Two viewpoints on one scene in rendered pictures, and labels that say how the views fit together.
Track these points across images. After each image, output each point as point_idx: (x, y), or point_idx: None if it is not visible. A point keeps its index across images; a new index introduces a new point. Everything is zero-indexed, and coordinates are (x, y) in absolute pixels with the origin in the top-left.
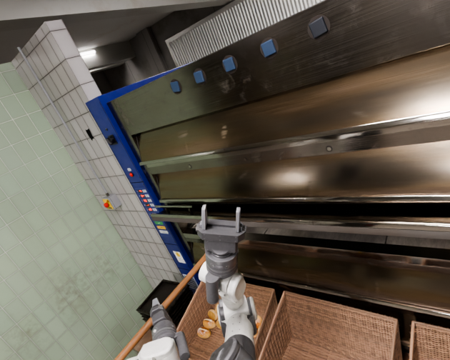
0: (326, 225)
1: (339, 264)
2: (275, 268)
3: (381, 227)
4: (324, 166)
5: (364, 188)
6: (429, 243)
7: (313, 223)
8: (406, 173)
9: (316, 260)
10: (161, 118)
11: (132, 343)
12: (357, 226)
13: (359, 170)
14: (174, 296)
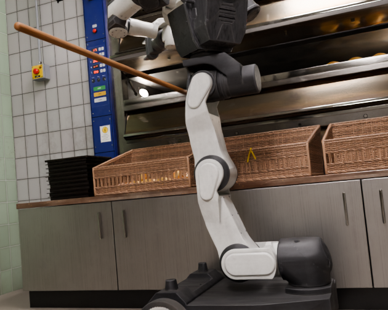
0: (280, 21)
1: (279, 93)
2: (221, 113)
3: (313, 14)
4: (279, 3)
5: (303, 11)
6: None
7: (271, 23)
8: (326, 0)
9: (260, 95)
10: None
11: (117, 62)
12: (299, 17)
13: (301, 2)
14: (143, 74)
